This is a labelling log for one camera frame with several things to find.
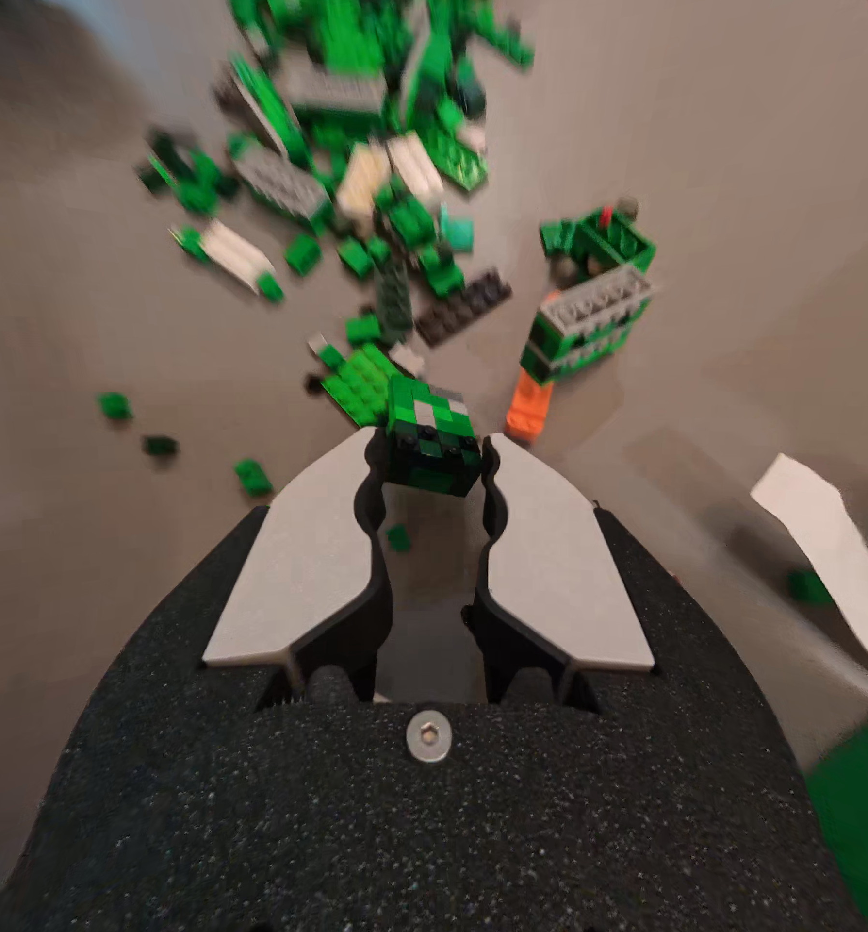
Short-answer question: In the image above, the green checkered toy brick cube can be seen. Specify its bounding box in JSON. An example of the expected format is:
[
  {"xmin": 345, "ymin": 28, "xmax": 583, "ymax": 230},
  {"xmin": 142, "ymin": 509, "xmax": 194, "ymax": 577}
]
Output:
[{"xmin": 385, "ymin": 374, "xmax": 483, "ymax": 498}]

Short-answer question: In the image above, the green and grey brick assembly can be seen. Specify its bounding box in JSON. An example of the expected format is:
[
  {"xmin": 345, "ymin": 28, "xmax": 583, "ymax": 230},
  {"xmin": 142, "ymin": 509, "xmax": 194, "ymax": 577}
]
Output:
[{"xmin": 519, "ymin": 206, "xmax": 658, "ymax": 385}]

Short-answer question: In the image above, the tan toy brick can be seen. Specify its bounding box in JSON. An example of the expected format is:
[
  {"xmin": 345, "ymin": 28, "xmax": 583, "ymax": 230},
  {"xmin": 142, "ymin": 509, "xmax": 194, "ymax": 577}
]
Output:
[{"xmin": 335, "ymin": 144, "xmax": 392, "ymax": 221}]

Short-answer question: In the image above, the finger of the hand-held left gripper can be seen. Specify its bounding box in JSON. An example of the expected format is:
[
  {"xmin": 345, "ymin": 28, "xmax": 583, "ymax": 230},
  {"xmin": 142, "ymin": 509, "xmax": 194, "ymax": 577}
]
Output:
[{"xmin": 750, "ymin": 453, "xmax": 868, "ymax": 693}]

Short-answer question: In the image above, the pile of green toy bricks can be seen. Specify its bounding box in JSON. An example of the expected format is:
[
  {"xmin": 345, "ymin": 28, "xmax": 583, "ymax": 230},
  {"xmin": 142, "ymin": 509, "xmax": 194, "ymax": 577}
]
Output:
[{"xmin": 139, "ymin": 0, "xmax": 537, "ymax": 350}]

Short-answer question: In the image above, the dark green long brick plate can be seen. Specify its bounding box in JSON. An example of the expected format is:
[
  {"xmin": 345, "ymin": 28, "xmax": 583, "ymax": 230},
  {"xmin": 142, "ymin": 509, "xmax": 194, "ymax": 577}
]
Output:
[{"xmin": 375, "ymin": 258, "xmax": 415, "ymax": 344}]

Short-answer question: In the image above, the large grey toy brick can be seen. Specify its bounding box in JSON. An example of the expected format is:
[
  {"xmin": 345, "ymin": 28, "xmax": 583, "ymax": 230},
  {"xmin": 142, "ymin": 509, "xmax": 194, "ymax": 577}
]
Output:
[{"xmin": 233, "ymin": 141, "xmax": 331, "ymax": 221}]

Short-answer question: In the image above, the white toy brick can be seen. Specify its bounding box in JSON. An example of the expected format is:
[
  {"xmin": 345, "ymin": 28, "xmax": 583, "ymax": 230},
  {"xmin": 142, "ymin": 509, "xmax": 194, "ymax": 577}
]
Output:
[
  {"xmin": 386, "ymin": 134, "xmax": 443, "ymax": 202},
  {"xmin": 202, "ymin": 218, "xmax": 276, "ymax": 294}
]

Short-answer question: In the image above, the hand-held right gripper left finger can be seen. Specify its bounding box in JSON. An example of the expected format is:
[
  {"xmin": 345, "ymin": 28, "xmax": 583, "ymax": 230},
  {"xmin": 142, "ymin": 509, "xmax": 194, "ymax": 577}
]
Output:
[{"xmin": 202, "ymin": 427, "xmax": 393, "ymax": 700}]

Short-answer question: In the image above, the black toy brick plate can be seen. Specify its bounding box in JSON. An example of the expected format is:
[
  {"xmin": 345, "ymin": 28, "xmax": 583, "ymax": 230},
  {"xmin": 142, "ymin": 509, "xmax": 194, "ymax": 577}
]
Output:
[{"xmin": 412, "ymin": 268, "xmax": 514, "ymax": 348}]

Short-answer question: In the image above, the bright green square brick plate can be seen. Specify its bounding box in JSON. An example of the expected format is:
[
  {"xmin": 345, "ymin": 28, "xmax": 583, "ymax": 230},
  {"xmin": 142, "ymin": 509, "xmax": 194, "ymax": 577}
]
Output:
[{"xmin": 322, "ymin": 342, "xmax": 406, "ymax": 428}]

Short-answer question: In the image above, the orange brick separator tool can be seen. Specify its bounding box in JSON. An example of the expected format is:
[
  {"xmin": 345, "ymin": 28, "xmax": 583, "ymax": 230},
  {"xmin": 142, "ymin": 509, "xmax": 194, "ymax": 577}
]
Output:
[{"xmin": 505, "ymin": 291, "xmax": 557, "ymax": 443}]

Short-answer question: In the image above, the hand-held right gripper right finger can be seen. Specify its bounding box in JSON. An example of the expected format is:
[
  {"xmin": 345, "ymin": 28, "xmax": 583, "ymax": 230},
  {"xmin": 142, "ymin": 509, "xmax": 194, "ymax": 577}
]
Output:
[{"xmin": 469, "ymin": 433, "xmax": 656, "ymax": 701}]

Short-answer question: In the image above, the large green baseplate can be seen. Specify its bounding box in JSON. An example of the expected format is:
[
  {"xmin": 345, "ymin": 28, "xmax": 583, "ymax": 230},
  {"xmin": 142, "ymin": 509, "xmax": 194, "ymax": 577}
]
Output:
[{"xmin": 805, "ymin": 710, "xmax": 868, "ymax": 932}]

